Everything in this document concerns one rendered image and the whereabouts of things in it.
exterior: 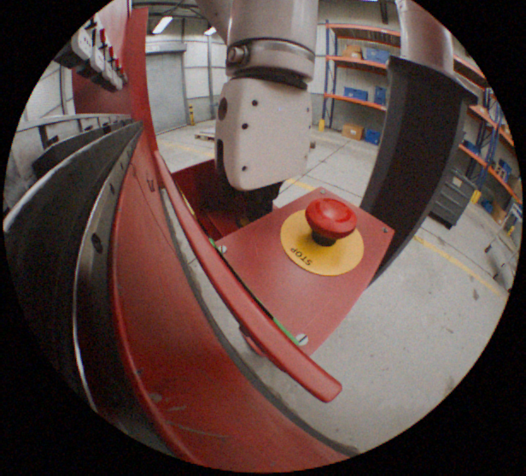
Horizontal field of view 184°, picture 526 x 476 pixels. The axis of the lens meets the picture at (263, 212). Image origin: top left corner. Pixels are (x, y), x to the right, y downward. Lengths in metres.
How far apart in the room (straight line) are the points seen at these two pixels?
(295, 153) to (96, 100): 2.00
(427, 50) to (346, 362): 1.11
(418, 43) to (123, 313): 0.54
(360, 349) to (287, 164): 0.97
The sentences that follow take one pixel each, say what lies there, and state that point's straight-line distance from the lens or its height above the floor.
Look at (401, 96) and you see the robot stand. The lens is 0.34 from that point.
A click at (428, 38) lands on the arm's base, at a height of 1.08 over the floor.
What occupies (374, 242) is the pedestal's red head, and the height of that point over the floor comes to 0.78.
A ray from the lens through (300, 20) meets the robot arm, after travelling 0.16.
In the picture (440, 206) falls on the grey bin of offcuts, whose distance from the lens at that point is 2.44.
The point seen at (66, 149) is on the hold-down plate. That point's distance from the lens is 0.31.
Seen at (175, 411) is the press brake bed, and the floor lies 0.75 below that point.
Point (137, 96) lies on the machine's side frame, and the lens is 1.95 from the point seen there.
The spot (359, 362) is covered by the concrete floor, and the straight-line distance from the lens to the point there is 1.01.
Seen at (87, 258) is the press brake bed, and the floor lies 0.81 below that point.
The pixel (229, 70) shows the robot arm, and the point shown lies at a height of 0.91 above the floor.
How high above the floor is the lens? 0.88
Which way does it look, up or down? 40 degrees down
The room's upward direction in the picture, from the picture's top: straight up
